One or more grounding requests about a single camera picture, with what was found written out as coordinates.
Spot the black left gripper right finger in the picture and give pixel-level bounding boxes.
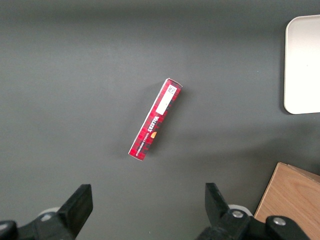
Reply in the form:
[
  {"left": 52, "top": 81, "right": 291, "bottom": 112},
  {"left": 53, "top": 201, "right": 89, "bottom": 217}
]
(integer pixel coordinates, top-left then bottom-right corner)
[{"left": 192, "top": 182, "right": 312, "bottom": 240}]

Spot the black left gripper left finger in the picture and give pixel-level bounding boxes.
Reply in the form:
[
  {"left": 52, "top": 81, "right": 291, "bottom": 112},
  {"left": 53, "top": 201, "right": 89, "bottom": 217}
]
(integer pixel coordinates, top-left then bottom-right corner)
[{"left": 0, "top": 183, "right": 94, "bottom": 240}]

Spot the brown wooden board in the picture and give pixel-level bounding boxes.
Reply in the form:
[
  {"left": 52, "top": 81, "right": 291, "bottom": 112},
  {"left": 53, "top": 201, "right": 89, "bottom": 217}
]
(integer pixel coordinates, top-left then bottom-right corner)
[{"left": 253, "top": 161, "right": 320, "bottom": 240}]

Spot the red tartan shortbread box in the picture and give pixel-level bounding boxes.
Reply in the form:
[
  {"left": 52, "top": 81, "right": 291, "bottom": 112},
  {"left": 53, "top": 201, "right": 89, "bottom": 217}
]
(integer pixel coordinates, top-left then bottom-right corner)
[{"left": 128, "top": 77, "right": 184, "bottom": 163}]

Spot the white plastic tray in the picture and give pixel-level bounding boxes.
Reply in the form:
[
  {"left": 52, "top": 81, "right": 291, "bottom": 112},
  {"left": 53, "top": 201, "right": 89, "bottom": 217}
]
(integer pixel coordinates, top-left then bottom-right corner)
[{"left": 283, "top": 14, "right": 320, "bottom": 115}]

